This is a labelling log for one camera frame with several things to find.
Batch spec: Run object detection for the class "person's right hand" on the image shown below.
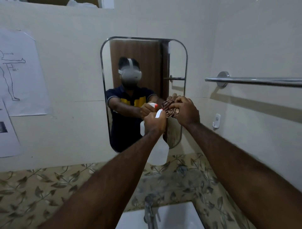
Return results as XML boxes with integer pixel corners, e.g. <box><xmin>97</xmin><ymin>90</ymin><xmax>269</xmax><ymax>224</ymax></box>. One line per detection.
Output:
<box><xmin>168</xmin><ymin>95</ymin><xmax>201</xmax><ymax>128</ymax></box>

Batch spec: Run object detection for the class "person's left hand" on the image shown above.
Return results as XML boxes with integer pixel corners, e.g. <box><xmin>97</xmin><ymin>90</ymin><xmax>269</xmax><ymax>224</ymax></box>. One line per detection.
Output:
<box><xmin>144</xmin><ymin>110</ymin><xmax>167</xmax><ymax>136</ymax></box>

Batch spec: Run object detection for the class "brown patterned cloth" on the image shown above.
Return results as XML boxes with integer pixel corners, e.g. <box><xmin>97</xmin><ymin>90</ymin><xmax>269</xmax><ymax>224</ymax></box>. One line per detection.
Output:
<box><xmin>162</xmin><ymin>100</ymin><xmax>180</xmax><ymax>118</ymax></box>

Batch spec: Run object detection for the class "white spray bottle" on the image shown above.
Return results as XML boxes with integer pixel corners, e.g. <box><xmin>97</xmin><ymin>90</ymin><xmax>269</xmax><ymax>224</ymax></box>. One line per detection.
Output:
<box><xmin>140</xmin><ymin>109</ymin><xmax>170</xmax><ymax>166</ymax></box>

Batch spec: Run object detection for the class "person's right forearm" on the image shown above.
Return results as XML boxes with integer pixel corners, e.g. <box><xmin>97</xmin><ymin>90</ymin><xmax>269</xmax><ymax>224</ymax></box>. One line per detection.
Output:
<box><xmin>183</xmin><ymin>121</ymin><xmax>302</xmax><ymax>229</ymax></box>

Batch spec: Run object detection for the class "person's left forearm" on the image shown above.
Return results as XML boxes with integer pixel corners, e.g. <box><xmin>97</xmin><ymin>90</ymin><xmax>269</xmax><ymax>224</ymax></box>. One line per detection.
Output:
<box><xmin>36</xmin><ymin>130</ymin><xmax>165</xmax><ymax>229</ymax></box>

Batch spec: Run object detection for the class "chrome towel bar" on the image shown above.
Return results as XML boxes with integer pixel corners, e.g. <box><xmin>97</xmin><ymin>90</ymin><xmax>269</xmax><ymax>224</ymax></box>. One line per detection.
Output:
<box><xmin>204</xmin><ymin>71</ymin><xmax>302</xmax><ymax>88</ymax></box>

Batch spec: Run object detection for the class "chrome faucet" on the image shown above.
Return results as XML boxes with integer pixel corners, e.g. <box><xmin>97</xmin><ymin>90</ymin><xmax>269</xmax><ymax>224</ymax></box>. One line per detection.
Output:
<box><xmin>144</xmin><ymin>194</ymin><xmax>161</xmax><ymax>229</ymax></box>

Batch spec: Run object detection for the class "white sink basin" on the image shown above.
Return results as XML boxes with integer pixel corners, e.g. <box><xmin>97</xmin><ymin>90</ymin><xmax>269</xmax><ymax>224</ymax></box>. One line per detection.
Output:
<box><xmin>115</xmin><ymin>201</ymin><xmax>205</xmax><ymax>229</ymax></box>

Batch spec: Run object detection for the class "white plastic bag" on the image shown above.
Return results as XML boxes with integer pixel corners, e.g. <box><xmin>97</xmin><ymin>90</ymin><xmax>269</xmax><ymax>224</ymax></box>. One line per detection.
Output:
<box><xmin>67</xmin><ymin>0</ymin><xmax>98</xmax><ymax>8</ymax></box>

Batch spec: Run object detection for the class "paper poster with figure drawing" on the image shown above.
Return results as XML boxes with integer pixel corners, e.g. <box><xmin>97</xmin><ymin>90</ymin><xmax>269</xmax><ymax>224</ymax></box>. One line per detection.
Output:
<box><xmin>0</xmin><ymin>28</ymin><xmax>53</xmax><ymax>117</ymax></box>

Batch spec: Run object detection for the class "white paper sheet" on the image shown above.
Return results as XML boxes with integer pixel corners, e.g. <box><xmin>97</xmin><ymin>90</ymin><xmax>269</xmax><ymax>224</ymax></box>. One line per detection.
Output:
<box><xmin>0</xmin><ymin>99</ymin><xmax>23</xmax><ymax>158</ymax></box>

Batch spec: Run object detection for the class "white wall hook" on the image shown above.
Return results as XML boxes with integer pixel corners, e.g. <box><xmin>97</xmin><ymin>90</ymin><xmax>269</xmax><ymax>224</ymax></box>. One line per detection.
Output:
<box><xmin>212</xmin><ymin>113</ymin><xmax>221</xmax><ymax>130</ymax></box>

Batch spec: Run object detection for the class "rounded wall mirror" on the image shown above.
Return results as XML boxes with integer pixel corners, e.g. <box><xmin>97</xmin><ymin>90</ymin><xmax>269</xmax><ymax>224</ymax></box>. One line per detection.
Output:
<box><xmin>100</xmin><ymin>36</ymin><xmax>188</xmax><ymax>153</ymax></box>

